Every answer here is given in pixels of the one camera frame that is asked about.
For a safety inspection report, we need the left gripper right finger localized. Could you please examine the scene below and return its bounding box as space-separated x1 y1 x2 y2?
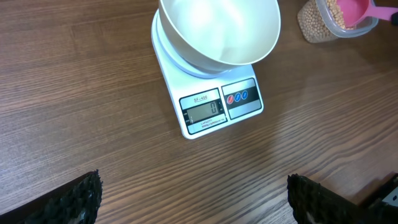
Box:
287 174 366 224

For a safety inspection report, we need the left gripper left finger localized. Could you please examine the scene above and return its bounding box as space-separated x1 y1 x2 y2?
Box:
1 170 103 223

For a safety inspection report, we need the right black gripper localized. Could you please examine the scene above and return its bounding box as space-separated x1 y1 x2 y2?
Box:
391 12 398 26

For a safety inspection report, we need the pink plastic measuring scoop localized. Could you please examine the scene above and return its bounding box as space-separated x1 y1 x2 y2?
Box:
336 0 397 27

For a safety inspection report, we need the white digital kitchen scale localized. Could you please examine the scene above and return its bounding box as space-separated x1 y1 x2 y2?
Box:
151 13 264 139

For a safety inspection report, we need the white bowl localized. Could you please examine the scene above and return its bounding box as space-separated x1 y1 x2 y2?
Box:
159 0 281 71

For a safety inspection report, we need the clear plastic container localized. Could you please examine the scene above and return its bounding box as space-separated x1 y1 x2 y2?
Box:
316 0 379 39

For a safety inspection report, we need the pile of soybeans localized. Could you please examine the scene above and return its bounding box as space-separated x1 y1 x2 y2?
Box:
297 0 354 43

